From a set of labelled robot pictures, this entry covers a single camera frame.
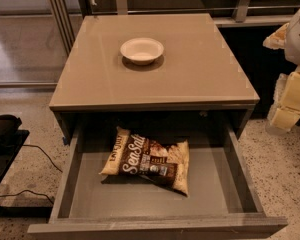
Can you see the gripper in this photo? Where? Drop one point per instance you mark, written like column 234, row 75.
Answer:
column 299, row 37

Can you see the brown sea salt chip bag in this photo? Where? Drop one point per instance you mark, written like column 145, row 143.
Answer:
column 133, row 155

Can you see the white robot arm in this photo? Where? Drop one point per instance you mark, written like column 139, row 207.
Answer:
column 292, row 54

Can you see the grey drawer cabinet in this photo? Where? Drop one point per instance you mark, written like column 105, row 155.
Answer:
column 197, row 71

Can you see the open grey top drawer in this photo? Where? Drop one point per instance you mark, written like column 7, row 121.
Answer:
column 222, row 203

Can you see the white paper bowl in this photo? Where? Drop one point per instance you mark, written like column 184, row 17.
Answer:
column 142, row 51

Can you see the black stand at left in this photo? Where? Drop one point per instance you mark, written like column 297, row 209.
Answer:
column 11, row 141

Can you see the metal railing frame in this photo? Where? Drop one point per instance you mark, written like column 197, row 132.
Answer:
column 227, row 13

